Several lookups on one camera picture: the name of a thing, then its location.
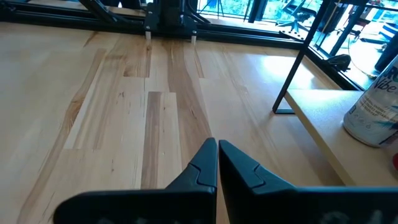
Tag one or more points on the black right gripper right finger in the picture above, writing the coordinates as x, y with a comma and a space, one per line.
242, 180

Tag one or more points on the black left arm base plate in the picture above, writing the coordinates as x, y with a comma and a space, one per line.
171, 27

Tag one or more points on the black cylinder post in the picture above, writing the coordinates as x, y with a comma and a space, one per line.
390, 56

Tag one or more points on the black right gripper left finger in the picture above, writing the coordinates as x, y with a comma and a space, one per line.
199, 174

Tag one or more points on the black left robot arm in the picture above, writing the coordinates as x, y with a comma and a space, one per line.
171, 9

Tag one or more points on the wooden shelf black metal frame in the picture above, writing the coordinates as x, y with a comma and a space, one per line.
323, 124

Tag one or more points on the slim white beverage can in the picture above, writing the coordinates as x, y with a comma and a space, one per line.
373, 115

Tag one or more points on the black aluminium table frame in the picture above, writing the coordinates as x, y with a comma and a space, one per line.
77, 23

